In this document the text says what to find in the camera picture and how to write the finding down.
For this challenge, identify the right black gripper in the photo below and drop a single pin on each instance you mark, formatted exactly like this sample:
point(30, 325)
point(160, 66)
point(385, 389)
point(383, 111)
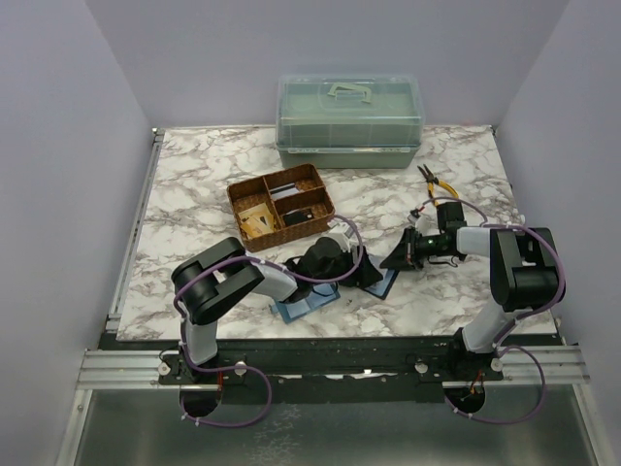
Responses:
point(402, 256)

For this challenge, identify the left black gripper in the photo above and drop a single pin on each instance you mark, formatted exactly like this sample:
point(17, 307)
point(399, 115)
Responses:
point(366, 277)

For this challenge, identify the black leather card holder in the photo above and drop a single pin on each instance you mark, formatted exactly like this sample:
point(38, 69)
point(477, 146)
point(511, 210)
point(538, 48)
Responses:
point(382, 288)

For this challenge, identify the dark credit card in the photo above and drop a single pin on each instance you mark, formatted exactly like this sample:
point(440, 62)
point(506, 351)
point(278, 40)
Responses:
point(297, 217)

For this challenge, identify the brown wicker divided tray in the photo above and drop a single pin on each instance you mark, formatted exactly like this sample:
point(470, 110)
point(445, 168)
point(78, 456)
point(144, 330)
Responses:
point(313, 195)

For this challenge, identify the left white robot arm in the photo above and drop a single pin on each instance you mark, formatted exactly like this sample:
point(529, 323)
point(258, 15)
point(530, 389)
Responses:
point(213, 282)

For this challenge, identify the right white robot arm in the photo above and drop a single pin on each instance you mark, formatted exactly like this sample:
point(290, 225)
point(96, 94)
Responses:
point(526, 276)

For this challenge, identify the blue plastic card sleeve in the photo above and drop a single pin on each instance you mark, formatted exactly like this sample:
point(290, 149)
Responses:
point(320, 296)

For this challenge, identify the gold cards in tray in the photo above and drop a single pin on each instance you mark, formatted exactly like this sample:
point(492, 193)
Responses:
point(257, 221)

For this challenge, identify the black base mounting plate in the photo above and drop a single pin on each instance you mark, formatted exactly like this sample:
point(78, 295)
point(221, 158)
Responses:
point(335, 370)

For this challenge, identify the green clear-lid storage box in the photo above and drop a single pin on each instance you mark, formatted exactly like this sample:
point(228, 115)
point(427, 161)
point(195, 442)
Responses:
point(349, 122)

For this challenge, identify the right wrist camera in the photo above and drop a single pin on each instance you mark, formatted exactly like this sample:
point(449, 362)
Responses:
point(419, 221)

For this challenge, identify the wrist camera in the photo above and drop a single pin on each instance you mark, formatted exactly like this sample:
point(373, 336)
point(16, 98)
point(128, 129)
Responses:
point(344, 235)
point(419, 221)

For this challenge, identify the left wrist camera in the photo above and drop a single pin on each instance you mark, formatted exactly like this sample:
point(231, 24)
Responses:
point(344, 235)

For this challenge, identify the yellow handled pliers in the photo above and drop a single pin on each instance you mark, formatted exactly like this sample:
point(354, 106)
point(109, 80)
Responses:
point(432, 181)

